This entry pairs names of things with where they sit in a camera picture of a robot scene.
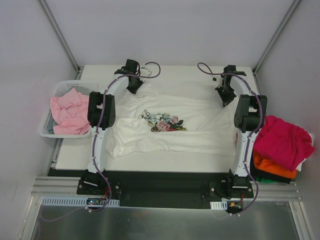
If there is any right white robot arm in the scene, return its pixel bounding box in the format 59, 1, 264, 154
214, 65, 268, 199

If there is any white plastic laundry basket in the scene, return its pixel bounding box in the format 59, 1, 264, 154
39, 80, 101, 139

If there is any aluminium rail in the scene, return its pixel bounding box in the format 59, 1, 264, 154
31, 140, 302, 201

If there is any pink t shirt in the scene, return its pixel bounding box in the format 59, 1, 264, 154
49, 87, 92, 135

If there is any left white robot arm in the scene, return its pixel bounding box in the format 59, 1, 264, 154
77, 59, 144, 195

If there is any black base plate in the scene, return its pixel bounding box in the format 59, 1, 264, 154
48, 169, 254, 209

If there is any left white cable duct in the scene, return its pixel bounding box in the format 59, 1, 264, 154
41, 196, 107, 208

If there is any black t shirt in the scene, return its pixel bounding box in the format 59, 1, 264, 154
250, 160, 292, 184

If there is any purple cable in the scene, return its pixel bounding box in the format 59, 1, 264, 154
39, 61, 161, 222
196, 62, 266, 219

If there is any green t shirt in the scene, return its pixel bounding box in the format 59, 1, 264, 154
254, 176, 277, 184

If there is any orange t shirt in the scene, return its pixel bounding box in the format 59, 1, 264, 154
252, 150, 298, 179

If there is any white floral t shirt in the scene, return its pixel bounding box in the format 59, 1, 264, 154
105, 84, 237, 159

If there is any magenta t shirt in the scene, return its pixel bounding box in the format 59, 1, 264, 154
253, 115, 315, 172

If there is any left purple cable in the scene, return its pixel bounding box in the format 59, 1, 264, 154
39, 61, 161, 222

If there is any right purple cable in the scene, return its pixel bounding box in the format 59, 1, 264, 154
196, 62, 266, 219

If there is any right white cable duct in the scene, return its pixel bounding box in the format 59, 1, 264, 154
210, 201, 228, 211

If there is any aluminium frame post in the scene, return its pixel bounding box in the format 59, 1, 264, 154
252, 0, 302, 76
38, 0, 81, 74

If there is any white cable duct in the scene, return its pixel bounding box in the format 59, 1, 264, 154
210, 201, 228, 211
41, 196, 107, 208

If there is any left aluminium frame post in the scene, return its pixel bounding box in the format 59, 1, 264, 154
38, 0, 81, 74

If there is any right aluminium frame post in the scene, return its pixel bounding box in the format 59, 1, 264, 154
252, 0, 302, 76

